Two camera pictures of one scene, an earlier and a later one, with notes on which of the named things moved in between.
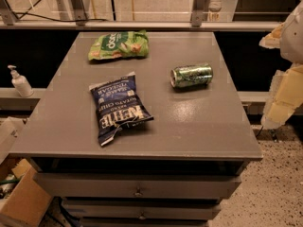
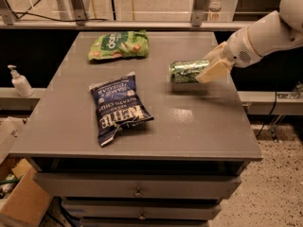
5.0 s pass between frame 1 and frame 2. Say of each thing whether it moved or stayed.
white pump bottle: stayed
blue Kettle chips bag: stayed
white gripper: moved
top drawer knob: stayed
